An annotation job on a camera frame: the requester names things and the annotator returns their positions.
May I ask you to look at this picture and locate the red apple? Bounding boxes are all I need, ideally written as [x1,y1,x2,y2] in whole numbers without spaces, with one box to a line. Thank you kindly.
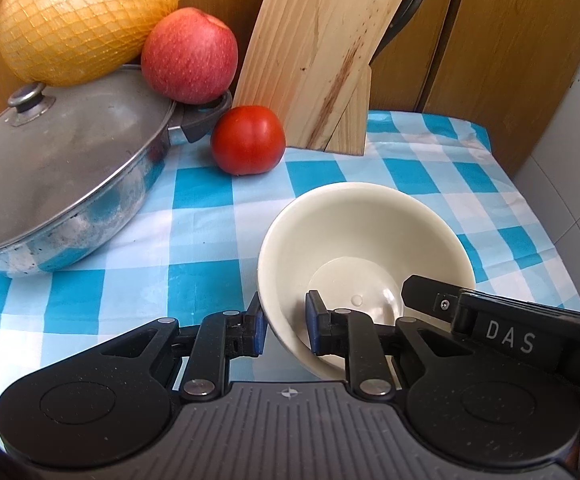
[140,7,239,105]

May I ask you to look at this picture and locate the wooden knife block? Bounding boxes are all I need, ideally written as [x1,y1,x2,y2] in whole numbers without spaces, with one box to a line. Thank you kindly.
[232,0,409,156]

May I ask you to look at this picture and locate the glass pan lid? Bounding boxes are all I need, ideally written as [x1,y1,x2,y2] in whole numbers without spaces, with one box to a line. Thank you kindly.
[0,65,179,257]

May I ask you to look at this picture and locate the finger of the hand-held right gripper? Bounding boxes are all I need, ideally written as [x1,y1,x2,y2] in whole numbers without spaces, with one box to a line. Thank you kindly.
[401,274,464,332]

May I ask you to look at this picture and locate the blue white checked tablecloth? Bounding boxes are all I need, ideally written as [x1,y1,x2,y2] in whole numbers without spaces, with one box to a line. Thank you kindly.
[0,109,580,413]

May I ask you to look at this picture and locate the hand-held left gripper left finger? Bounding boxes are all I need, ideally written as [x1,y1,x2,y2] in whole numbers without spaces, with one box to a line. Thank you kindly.
[97,292,267,403]

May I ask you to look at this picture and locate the pomelo in yellow net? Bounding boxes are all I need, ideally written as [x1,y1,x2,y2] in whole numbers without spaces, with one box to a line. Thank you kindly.
[0,0,181,87]

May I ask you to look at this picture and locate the black kitchen scissors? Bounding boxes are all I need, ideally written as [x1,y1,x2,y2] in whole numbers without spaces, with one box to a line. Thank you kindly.
[369,0,429,69]

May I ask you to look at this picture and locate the steel pan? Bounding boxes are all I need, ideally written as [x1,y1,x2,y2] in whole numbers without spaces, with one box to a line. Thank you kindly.
[0,65,234,279]

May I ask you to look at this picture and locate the cream bowl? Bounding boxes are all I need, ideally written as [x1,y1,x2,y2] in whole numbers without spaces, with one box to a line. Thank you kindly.
[257,182,477,382]

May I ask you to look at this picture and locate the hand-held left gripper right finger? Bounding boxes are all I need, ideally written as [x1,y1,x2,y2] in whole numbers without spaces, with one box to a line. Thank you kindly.
[304,290,475,400]

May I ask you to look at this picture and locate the red tomato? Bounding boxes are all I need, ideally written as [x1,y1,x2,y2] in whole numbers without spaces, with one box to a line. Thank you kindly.
[210,104,287,177]

